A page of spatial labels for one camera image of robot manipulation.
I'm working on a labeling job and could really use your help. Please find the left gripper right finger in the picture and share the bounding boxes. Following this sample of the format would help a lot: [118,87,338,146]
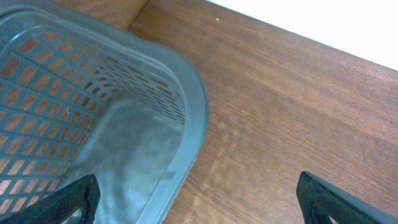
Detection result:
[296,171,397,224]

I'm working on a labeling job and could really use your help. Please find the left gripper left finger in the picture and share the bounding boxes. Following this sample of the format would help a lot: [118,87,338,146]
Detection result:
[1,174,100,224]

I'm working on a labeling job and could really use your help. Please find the grey plastic mesh basket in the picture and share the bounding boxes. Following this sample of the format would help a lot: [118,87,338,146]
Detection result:
[1,1,209,223]

